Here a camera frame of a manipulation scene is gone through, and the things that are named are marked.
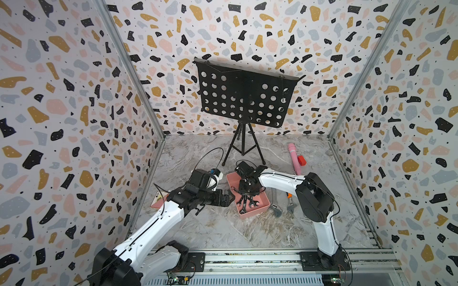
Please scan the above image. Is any pink plastic storage box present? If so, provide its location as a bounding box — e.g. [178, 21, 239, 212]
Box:
[226, 172, 271, 219]

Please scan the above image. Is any large silver adjustable wrench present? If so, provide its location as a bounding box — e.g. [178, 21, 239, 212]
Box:
[269, 188, 283, 218]

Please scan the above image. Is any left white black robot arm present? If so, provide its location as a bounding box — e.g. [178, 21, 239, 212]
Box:
[86, 169, 235, 286]

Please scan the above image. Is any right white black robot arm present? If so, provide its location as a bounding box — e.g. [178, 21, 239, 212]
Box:
[235, 162, 351, 271]

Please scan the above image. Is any silver combination wrench in box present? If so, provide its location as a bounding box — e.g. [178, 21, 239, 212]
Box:
[248, 195, 260, 208]

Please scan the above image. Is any playing card box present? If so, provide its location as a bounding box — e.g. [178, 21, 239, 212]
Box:
[150, 191, 168, 210]

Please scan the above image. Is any pink cylinder tube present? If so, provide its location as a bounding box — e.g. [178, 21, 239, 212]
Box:
[288, 143, 302, 176]

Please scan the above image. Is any small red block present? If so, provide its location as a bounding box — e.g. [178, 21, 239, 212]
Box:
[298, 156, 307, 166]

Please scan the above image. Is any black perforated music stand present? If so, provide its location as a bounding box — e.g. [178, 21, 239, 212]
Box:
[193, 58, 302, 156]

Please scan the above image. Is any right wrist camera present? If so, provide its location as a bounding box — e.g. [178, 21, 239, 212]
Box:
[235, 159, 257, 178]

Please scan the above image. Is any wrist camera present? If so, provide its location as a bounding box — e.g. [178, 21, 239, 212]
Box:
[208, 168, 223, 190]
[235, 159, 257, 178]

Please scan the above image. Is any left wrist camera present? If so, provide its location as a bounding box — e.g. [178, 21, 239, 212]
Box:
[208, 168, 223, 190]

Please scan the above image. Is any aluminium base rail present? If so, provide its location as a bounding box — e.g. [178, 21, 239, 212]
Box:
[142, 248, 409, 286]

